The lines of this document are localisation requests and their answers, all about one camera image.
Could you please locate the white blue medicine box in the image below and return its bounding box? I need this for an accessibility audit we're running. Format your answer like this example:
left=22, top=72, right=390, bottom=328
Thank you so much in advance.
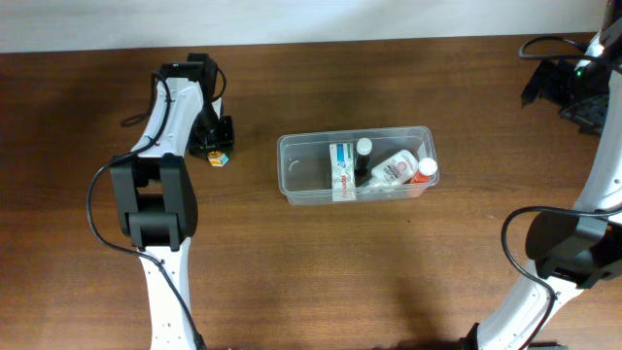
left=329, top=143, right=357, bottom=202

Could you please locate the clear plastic container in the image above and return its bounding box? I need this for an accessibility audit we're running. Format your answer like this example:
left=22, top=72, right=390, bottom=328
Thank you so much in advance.
left=277, top=126, right=439, bottom=205

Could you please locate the orange tablet tube white cap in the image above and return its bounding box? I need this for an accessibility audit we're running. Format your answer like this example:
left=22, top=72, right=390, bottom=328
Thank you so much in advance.
left=410, top=157, right=438, bottom=184

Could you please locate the dark bottle white cap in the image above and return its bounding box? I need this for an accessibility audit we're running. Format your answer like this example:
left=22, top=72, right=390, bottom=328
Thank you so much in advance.
left=354, top=138, right=372, bottom=178

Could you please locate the small gold-lid balm jar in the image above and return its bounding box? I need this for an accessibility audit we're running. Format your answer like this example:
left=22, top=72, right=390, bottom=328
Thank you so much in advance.
left=207, top=151, right=228, bottom=167

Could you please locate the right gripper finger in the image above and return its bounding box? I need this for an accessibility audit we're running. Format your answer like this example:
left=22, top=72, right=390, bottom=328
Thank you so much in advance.
left=521, top=69, right=551, bottom=107
left=560, top=94, right=609, bottom=136

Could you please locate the white spray bottle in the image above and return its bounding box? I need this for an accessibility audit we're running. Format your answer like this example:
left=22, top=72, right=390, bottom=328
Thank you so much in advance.
left=362, top=150, right=419, bottom=188

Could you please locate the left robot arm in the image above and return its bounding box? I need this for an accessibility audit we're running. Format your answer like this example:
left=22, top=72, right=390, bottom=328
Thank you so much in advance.
left=104, top=53, right=234, bottom=349

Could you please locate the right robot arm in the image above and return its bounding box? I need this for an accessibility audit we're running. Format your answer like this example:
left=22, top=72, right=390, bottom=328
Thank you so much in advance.
left=457, top=0, right=621, bottom=350

